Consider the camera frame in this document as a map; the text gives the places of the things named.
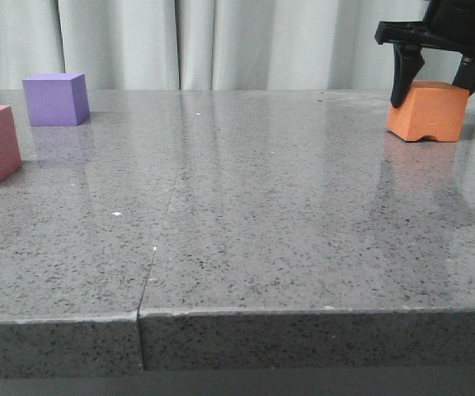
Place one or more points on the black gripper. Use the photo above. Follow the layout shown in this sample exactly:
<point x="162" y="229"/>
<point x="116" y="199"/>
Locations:
<point x="446" y="26"/>

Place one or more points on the orange foam block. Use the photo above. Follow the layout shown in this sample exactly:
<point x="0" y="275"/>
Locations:
<point x="432" y="110"/>

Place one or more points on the grey-green curtain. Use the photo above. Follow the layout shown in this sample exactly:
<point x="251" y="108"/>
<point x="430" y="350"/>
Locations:
<point x="201" y="45"/>

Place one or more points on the purple foam cube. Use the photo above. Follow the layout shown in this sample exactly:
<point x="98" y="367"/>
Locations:
<point x="55" y="99"/>

